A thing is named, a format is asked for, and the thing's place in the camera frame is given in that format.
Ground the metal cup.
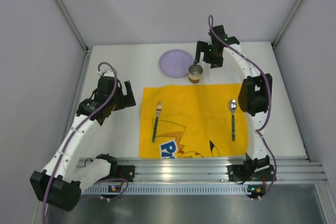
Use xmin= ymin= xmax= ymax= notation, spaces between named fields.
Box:
xmin=188 ymin=64 xmax=203 ymax=83

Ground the fork with teal handle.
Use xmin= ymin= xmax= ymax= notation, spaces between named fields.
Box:
xmin=152 ymin=101 xmax=162 ymax=143

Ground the purple plastic plate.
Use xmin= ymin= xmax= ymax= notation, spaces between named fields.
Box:
xmin=159 ymin=49 xmax=194 ymax=78

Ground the spoon with teal handle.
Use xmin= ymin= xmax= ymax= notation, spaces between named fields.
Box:
xmin=228 ymin=99 xmax=237 ymax=141

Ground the yellow Pikachu cloth placemat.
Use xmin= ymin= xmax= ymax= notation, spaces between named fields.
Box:
xmin=139 ymin=84 xmax=248 ymax=158

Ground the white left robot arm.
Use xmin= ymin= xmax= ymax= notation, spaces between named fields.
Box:
xmin=29 ymin=61 xmax=136 ymax=211

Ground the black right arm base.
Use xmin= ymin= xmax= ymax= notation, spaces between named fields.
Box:
xmin=227 ymin=165 xmax=275 ymax=184

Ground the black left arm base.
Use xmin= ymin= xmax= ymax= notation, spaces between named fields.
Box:
xmin=98 ymin=165 xmax=135 ymax=182

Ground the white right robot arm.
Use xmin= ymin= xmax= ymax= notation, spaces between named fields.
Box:
xmin=194 ymin=25 xmax=272 ymax=174

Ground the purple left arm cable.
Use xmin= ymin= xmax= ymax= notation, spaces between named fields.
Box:
xmin=41 ymin=62 xmax=129 ymax=224

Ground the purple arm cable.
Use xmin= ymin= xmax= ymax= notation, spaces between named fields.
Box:
xmin=41 ymin=62 xmax=129 ymax=224
xmin=207 ymin=15 xmax=278 ymax=200

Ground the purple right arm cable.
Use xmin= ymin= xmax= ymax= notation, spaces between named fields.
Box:
xmin=207 ymin=15 xmax=278 ymax=200

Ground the perforated cable duct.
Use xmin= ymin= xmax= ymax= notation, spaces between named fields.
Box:
xmin=52 ymin=184 xmax=266 ymax=196

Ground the aluminium mounting rail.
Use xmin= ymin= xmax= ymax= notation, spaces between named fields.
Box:
xmin=118 ymin=156 xmax=327 ymax=184

